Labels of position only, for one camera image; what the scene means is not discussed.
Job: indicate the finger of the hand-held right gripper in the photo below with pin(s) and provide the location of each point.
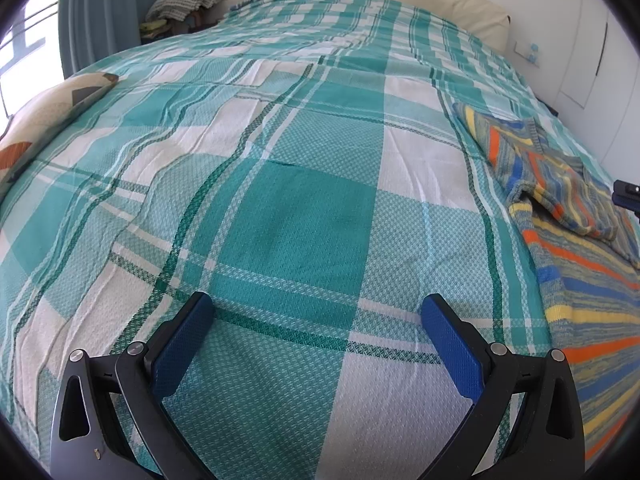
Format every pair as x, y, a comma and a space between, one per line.
628, 199

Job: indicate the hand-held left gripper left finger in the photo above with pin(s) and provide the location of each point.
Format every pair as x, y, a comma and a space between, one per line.
180, 355

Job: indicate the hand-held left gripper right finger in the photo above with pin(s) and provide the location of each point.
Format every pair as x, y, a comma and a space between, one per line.
455, 355

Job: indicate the striped knit t-shirt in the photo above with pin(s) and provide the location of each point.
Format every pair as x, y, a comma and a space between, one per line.
585, 270

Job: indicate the pile of folded clothes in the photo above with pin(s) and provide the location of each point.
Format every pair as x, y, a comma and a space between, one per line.
187, 0

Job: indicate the white wardrobe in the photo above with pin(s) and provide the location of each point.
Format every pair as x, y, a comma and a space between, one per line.
600, 50

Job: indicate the teal plaid bed blanket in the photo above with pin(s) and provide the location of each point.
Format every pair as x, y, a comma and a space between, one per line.
300, 185

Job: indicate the patterned beige pillow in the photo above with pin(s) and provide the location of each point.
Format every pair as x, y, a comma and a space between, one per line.
40, 115

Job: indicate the window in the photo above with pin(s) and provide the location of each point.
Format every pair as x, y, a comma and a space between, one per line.
25, 55

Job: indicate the blue curtain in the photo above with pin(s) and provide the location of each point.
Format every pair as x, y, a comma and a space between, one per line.
100, 15

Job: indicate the wall outlet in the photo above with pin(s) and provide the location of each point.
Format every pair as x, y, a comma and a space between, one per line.
530, 54

